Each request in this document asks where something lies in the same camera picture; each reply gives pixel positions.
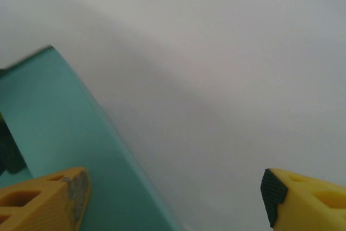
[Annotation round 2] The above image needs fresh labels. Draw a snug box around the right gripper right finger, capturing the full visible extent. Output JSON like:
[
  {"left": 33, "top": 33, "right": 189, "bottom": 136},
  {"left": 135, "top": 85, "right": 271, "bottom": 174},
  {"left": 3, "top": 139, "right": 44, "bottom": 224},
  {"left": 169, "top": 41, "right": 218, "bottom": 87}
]
[{"left": 261, "top": 168, "right": 346, "bottom": 231}]

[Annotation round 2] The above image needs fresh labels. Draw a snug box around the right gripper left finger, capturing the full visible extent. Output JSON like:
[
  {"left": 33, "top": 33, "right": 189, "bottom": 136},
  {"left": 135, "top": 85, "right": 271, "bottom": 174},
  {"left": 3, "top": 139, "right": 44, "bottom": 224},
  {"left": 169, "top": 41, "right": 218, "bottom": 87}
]
[{"left": 0, "top": 167, "right": 91, "bottom": 231}]

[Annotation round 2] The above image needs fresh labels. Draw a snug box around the teal paper box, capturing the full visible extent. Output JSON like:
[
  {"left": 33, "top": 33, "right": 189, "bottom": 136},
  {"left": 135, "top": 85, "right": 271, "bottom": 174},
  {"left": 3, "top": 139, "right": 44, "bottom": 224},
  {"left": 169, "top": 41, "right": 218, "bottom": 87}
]
[{"left": 0, "top": 44, "right": 187, "bottom": 231}]

